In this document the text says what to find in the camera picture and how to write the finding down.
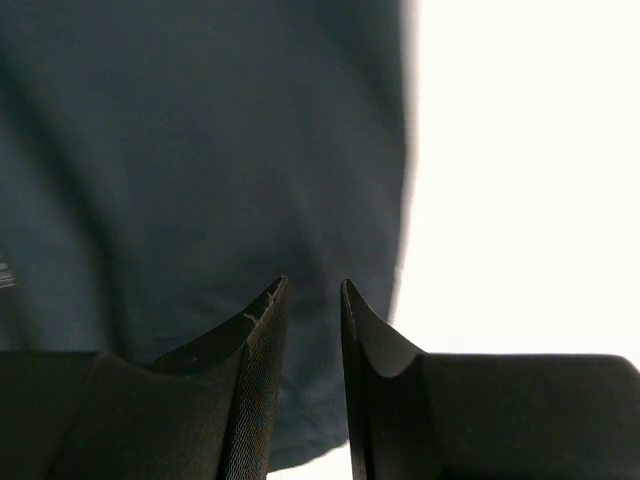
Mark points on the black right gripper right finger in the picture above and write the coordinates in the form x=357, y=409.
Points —
x=419, y=415

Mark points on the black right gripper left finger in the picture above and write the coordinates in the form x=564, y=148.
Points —
x=203, y=411

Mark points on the dark navy shorts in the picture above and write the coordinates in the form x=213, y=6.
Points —
x=164, y=161

